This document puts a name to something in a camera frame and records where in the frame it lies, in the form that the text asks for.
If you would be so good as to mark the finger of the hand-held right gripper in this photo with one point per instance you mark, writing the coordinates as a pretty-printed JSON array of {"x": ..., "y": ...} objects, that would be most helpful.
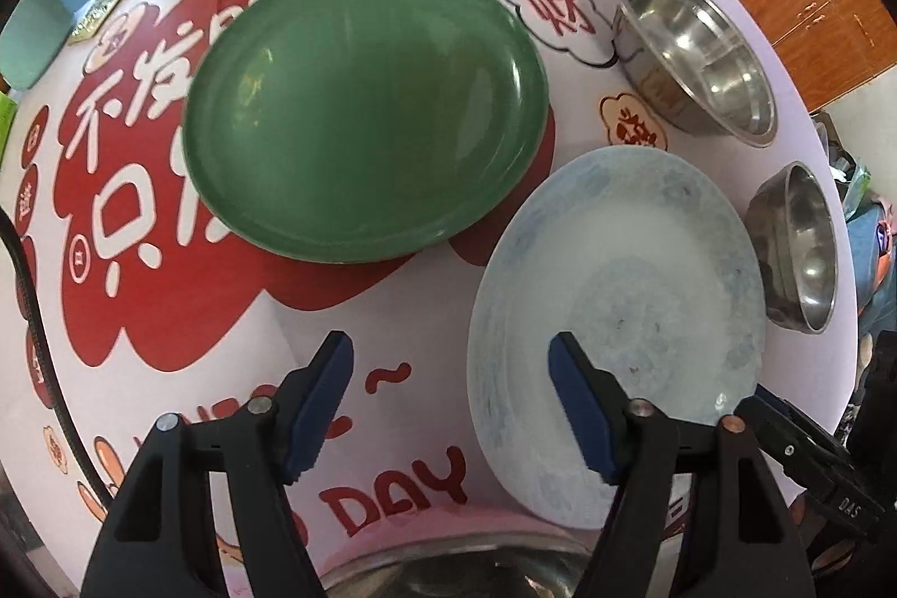
[{"x": 771, "y": 423}]

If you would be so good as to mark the green plate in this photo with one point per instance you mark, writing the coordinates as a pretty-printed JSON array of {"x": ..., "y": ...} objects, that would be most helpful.
[{"x": 364, "y": 114}]

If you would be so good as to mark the light blue plate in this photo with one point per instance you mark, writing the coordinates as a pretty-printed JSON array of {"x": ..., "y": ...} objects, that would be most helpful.
[{"x": 631, "y": 262}]

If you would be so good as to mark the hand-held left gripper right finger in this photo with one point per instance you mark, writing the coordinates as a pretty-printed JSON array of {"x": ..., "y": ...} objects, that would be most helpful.
[{"x": 581, "y": 409}]

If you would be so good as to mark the green tissue pack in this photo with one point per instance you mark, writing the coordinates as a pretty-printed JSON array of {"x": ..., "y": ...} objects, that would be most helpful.
[{"x": 5, "y": 118}]

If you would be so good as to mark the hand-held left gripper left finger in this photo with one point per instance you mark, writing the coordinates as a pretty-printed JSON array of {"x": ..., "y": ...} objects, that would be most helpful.
[{"x": 319, "y": 409}]

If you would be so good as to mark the small steel bowl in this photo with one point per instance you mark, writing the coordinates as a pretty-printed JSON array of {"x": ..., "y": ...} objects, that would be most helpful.
[{"x": 799, "y": 248}]

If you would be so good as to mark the red printed table mat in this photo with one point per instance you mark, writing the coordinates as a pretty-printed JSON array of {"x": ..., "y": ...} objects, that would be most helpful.
[{"x": 392, "y": 318}]

